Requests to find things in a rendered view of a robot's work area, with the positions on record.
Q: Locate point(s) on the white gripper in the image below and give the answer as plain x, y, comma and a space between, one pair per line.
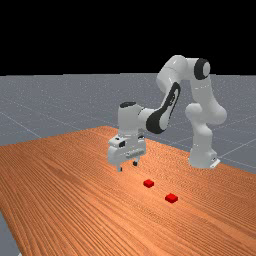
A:
124, 153

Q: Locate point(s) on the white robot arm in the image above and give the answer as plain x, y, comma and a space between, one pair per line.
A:
203, 100

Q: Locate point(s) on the red cube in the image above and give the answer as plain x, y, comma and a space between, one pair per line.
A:
148, 183
171, 198

